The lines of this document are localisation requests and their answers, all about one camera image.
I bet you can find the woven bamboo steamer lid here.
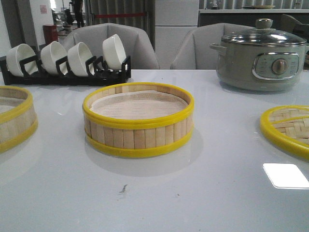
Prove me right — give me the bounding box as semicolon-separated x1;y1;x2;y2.
260;105;309;160

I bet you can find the bamboo steamer basket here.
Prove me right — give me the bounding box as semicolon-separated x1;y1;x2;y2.
83;82;194;158
0;86;38;153

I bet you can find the paper liner in centre basket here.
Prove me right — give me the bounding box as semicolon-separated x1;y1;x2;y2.
90;90;188;120

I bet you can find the paper liner in basket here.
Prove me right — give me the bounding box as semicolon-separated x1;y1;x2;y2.
90;90;188;120
0;105;16;114

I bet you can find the black dish rack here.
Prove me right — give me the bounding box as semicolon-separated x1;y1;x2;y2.
0;55;131;87

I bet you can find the right grey chair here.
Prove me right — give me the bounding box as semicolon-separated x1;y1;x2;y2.
170;23;251;70

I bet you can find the grey chair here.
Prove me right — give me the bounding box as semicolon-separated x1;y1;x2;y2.
170;23;251;70
62;23;160;70

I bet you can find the left grey chair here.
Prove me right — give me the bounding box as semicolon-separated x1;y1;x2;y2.
62;23;160;70

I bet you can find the white bowl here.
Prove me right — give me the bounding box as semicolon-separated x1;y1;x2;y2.
68;42;93;77
102;34;126;70
6;43;36;77
41;41;67;75

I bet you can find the white cabinet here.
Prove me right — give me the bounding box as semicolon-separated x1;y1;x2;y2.
154;0;199;69

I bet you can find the grey electric cooking pot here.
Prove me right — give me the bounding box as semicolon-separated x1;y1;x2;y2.
210;42;309;91

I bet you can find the red bin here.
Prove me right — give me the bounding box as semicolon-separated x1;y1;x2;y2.
43;25;58;45

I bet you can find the person in black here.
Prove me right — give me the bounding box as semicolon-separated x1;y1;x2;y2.
69;0;84;28

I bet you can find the glass pot lid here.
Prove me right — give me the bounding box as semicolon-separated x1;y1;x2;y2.
221;18;307;47

